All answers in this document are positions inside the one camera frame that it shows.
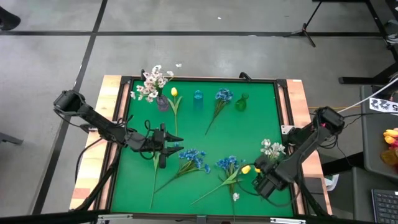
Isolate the black desk leg frame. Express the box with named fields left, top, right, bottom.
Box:
left=338, top=0, right=398, bottom=85

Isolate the thin yellow cable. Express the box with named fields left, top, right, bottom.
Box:
left=309, top=106, right=361, bottom=111

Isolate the black keyboard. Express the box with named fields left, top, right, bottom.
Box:
left=371, top=189, right=398, bottom=224

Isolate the white cable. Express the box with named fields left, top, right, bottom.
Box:
left=337, top=77, right=398, bottom=114

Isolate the black aluminium table frame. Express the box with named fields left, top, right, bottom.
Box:
left=70, top=74, right=333, bottom=224

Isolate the grey furniture leg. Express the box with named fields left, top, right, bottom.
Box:
left=0, top=132, right=24, bottom=146

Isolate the green table mat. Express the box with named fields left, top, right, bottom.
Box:
left=111, top=80, right=295, bottom=217

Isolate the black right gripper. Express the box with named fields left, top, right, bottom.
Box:
left=251, top=155, right=289, bottom=199

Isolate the black cable bundle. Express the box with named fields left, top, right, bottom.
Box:
left=322, top=124, right=351, bottom=159

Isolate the person's shoe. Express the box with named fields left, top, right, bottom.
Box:
left=0, top=6, right=22, bottom=31

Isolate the silver aluminium bar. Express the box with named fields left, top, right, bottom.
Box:
left=98, top=213, right=133, bottom=224
left=269, top=217, right=307, bottom=224

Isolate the low grey desk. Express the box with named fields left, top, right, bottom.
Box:
left=353, top=166, right=398, bottom=224

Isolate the teal textured glass vase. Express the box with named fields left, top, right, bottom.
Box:
left=193, top=89, right=205, bottom=110

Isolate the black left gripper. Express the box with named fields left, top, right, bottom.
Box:
left=127, top=123, right=185, bottom=169

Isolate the blue artificial flower bunch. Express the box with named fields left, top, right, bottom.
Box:
left=154, top=147, right=211, bottom=194
left=215, top=154, right=246, bottom=222
left=204, top=88, right=234, bottom=136

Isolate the yellow artificial tulip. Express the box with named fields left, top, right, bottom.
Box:
left=149, top=151, right=161, bottom=210
left=167, top=86, right=183, bottom=139

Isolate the black tripod stand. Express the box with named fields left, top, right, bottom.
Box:
left=282, top=0, right=324, bottom=48

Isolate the orange yellow tulip bunch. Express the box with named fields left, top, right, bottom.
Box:
left=382, top=128, right=398, bottom=166

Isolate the pale green foreground flower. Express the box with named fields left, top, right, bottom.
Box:
left=190, top=164, right=252, bottom=205

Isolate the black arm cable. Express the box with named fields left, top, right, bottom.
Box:
left=74, top=136, right=108, bottom=184

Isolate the white paper scrap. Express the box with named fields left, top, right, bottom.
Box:
left=325, top=174, right=340, bottom=191

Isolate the purple ribbed glass vase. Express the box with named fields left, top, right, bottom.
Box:
left=156, top=94, right=170, bottom=112

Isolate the white paper number label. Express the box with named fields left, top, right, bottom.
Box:
left=369, top=97, right=398, bottom=113

